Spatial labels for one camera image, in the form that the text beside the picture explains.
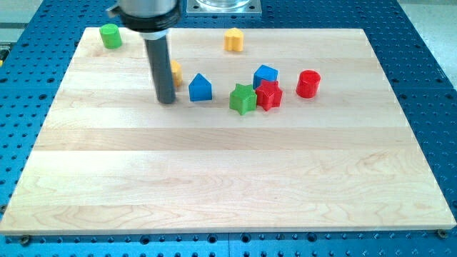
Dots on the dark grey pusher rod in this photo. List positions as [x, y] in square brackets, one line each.
[160, 65]

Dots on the yellow hexagon block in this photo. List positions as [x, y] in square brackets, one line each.
[176, 71]

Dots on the blue cube block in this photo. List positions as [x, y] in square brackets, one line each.
[264, 72]

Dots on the green cylinder block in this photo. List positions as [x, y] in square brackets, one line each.
[110, 36]

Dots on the blue house-shaped block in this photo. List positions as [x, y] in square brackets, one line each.
[200, 89]

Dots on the yellow heart block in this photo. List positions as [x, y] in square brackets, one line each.
[233, 40]

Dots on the green star block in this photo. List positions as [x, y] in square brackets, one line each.
[243, 99]

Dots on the red star block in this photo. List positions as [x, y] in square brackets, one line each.
[269, 94]

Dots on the light wooden board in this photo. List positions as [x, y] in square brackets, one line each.
[110, 159]

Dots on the red cylinder block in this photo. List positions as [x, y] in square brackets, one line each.
[308, 83]

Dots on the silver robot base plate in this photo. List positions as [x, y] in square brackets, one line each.
[223, 7]

